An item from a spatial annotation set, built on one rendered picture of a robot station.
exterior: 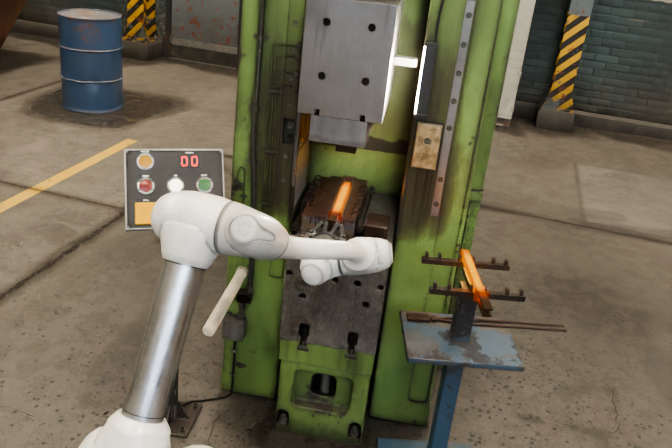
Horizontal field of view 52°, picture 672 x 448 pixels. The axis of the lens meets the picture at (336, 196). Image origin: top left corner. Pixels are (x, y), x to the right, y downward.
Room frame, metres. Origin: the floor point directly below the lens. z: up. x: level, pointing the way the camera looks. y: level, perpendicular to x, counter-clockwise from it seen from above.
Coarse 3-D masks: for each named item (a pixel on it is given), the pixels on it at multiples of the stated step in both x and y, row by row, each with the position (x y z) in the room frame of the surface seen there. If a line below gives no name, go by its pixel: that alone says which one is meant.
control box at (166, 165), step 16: (128, 160) 2.20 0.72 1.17; (160, 160) 2.24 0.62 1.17; (176, 160) 2.26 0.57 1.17; (208, 160) 2.29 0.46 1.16; (128, 176) 2.18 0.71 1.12; (144, 176) 2.19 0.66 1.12; (160, 176) 2.21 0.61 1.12; (176, 176) 2.23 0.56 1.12; (192, 176) 2.25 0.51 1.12; (208, 176) 2.26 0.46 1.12; (128, 192) 2.15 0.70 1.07; (144, 192) 2.17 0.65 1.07; (160, 192) 2.18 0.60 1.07; (208, 192) 2.24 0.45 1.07; (224, 192) 2.26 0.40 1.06; (128, 208) 2.12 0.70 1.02; (128, 224) 2.10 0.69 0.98
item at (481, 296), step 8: (464, 256) 2.19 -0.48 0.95; (464, 264) 2.16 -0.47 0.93; (472, 264) 2.14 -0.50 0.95; (472, 272) 2.08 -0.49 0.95; (472, 280) 2.03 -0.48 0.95; (480, 280) 2.03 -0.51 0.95; (480, 288) 1.97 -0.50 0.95; (480, 296) 1.92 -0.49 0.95; (488, 296) 1.94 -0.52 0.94; (480, 304) 1.91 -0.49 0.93; (488, 304) 1.87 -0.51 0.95; (488, 312) 1.85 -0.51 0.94
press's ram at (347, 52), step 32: (320, 0) 2.32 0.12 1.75; (352, 0) 2.31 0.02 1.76; (384, 0) 2.39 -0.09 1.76; (320, 32) 2.32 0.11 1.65; (352, 32) 2.31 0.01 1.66; (384, 32) 2.30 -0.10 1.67; (320, 64) 2.32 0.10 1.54; (352, 64) 2.31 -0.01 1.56; (384, 64) 2.30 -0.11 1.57; (416, 64) 2.48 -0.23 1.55; (320, 96) 2.32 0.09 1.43; (352, 96) 2.31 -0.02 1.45; (384, 96) 2.30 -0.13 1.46
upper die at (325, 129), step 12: (312, 120) 2.32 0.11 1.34; (324, 120) 2.32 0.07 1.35; (336, 120) 2.31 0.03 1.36; (348, 120) 2.31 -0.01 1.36; (360, 120) 2.32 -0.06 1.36; (312, 132) 2.32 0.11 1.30; (324, 132) 2.32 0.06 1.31; (336, 132) 2.31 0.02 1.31; (348, 132) 2.31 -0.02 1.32; (360, 132) 2.30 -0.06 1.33; (348, 144) 2.31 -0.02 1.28; (360, 144) 2.30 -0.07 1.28
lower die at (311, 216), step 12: (324, 180) 2.69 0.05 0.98; (336, 180) 2.68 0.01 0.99; (360, 180) 2.71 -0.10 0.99; (324, 192) 2.54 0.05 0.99; (336, 192) 2.55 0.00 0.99; (348, 192) 2.54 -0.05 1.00; (360, 192) 2.57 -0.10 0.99; (312, 204) 2.43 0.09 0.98; (324, 204) 2.42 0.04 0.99; (348, 204) 2.44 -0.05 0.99; (360, 204) 2.46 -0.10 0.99; (312, 216) 2.32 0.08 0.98; (324, 216) 2.31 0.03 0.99; (348, 216) 2.33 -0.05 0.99; (300, 228) 2.32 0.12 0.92; (312, 228) 2.32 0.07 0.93; (348, 228) 2.30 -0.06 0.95
